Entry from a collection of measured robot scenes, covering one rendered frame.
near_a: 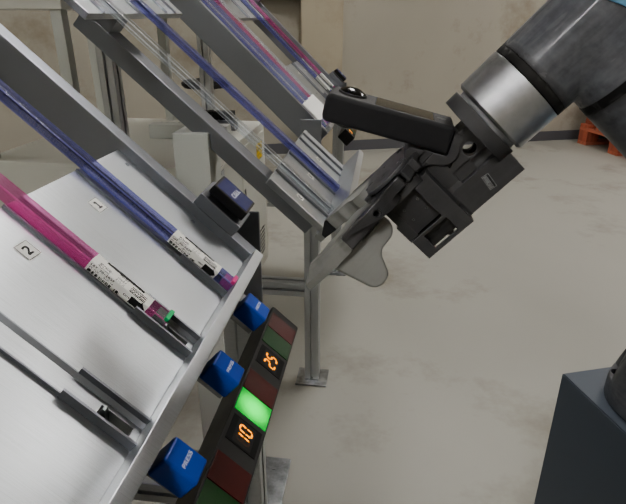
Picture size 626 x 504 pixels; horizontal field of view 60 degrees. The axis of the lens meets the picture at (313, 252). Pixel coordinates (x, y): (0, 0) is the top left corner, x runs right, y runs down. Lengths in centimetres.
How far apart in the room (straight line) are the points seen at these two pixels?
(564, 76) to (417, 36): 402
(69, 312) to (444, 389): 134
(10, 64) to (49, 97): 5
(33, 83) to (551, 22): 52
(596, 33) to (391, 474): 111
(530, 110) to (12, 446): 43
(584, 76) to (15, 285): 45
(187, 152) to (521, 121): 58
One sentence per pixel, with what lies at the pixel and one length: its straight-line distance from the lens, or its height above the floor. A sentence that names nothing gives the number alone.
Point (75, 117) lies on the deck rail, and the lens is 68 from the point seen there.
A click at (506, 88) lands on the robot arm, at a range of 47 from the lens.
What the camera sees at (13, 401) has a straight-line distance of 39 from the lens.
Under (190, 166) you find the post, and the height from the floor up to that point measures 76.
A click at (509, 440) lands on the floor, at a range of 154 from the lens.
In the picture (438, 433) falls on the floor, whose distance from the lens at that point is 152.
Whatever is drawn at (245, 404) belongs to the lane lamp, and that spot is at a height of 67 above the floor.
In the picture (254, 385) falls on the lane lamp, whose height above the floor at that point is 66.
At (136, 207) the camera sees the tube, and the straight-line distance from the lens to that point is 57.
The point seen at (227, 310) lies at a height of 73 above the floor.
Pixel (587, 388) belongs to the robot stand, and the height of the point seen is 55.
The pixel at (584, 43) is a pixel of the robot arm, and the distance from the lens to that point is 48.
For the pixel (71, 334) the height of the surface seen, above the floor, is 78.
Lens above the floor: 99
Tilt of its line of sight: 23 degrees down
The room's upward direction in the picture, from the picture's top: straight up
